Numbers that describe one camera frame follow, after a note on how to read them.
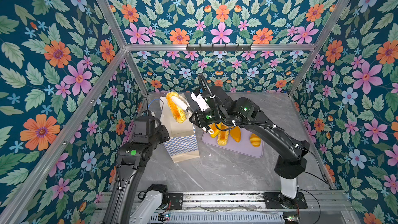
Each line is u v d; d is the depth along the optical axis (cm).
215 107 46
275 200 72
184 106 63
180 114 66
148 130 50
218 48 94
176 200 74
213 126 56
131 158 43
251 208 72
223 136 92
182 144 72
